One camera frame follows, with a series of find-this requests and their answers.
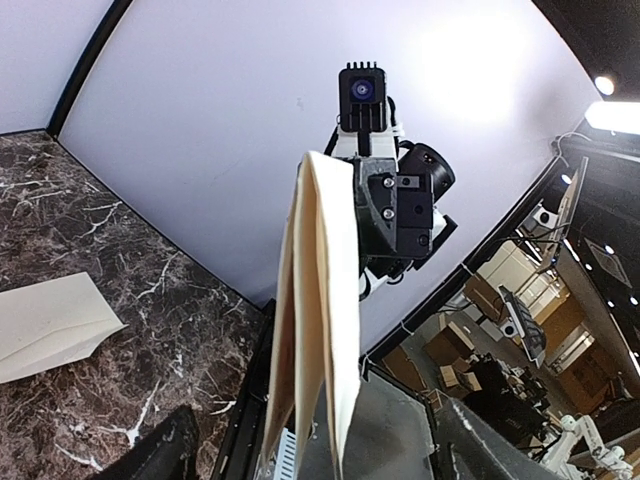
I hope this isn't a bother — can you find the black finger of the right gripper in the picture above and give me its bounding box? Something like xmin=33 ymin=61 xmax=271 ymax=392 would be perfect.
xmin=352 ymin=157 xmax=397 ymax=260

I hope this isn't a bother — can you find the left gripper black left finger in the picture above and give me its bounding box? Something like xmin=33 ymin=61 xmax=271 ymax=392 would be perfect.
xmin=97 ymin=405 xmax=199 ymax=480

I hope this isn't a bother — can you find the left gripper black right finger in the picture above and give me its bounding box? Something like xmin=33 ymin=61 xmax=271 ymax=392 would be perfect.
xmin=434 ymin=399 xmax=550 ymax=480

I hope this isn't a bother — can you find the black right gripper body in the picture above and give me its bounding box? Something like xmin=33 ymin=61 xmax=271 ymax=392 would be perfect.
xmin=396 ymin=174 xmax=434 ymax=258

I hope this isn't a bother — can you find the white letter sheet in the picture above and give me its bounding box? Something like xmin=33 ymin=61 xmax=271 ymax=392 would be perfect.
xmin=260 ymin=151 xmax=360 ymax=479

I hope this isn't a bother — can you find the cream paper envelope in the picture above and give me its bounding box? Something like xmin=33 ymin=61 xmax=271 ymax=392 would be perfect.
xmin=1 ymin=272 xmax=125 ymax=383

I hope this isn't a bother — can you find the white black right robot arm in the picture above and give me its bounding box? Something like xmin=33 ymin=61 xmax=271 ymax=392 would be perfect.
xmin=325 ymin=127 xmax=457 ymax=300

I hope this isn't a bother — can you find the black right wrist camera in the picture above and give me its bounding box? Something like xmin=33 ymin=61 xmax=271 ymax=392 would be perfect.
xmin=338 ymin=61 xmax=388 ymax=134

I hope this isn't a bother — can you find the white slotted cable duct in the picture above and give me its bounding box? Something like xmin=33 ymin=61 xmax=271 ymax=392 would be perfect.
xmin=266 ymin=428 xmax=296 ymax=480

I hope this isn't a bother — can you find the black left corner frame post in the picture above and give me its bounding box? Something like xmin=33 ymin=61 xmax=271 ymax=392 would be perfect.
xmin=45 ymin=0 xmax=133 ymax=139

